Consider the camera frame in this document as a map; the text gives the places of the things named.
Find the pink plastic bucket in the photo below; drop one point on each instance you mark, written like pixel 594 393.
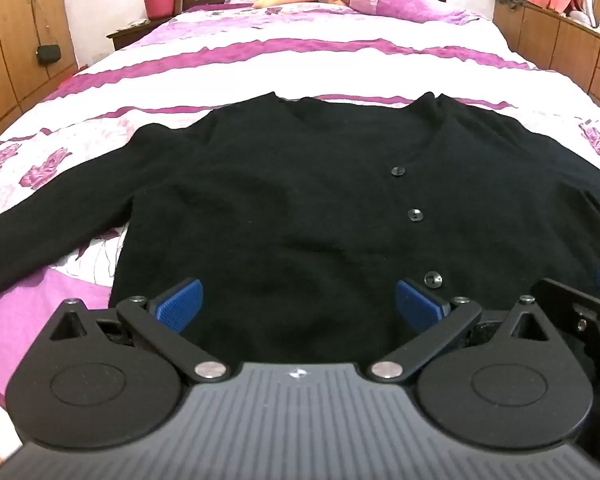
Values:
pixel 158 0

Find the brown wooden wardrobe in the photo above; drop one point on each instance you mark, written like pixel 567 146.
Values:
pixel 15 35

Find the brown wooden cabinet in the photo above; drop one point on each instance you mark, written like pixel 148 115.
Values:
pixel 570 45

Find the black buttoned cardigan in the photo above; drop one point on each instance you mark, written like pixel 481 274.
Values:
pixel 300 200

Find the orange plush toy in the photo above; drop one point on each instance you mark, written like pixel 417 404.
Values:
pixel 282 0

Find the dark wooden nightstand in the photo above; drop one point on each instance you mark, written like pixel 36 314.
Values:
pixel 135 35

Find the purple floral bedspread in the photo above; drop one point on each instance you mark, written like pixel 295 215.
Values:
pixel 280 67

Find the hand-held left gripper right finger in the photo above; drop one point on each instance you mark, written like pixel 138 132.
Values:
pixel 416 306

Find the small black pouch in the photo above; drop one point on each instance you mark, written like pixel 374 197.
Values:
pixel 48 54

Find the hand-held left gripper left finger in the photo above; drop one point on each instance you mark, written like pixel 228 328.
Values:
pixel 181 306

